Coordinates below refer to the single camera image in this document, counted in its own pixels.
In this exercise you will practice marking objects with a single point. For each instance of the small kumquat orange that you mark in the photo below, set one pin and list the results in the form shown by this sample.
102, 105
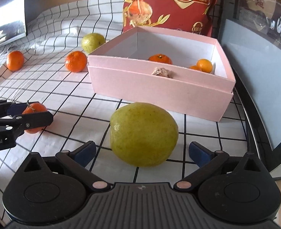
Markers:
204, 65

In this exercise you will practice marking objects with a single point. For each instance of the mandarin orange back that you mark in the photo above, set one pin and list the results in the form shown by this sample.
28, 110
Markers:
75, 61

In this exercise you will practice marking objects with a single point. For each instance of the mandarin orange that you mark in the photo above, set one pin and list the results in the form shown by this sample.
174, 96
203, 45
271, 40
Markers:
160, 58
15, 60
75, 61
35, 107

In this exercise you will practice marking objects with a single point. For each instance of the green guava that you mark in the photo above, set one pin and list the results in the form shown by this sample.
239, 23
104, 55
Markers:
92, 41
142, 134

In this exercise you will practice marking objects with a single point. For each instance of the mandarin orange front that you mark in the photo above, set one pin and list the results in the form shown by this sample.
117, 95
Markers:
35, 107

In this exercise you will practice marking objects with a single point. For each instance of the black white grid tablecloth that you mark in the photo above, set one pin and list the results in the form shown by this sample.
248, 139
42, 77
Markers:
79, 113

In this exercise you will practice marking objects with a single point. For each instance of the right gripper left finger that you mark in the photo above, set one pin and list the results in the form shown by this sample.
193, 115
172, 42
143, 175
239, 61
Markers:
75, 163

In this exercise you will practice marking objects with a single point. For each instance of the pink open gift box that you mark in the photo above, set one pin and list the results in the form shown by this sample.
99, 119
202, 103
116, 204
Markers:
120, 68

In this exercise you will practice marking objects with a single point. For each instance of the red quail egg snack bag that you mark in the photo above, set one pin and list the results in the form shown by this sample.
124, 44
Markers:
185, 15

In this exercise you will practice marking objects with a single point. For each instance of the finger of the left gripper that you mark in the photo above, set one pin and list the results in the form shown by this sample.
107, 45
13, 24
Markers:
15, 127
11, 108

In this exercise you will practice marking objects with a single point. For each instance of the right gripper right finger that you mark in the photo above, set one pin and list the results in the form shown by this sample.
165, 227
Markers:
208, 162

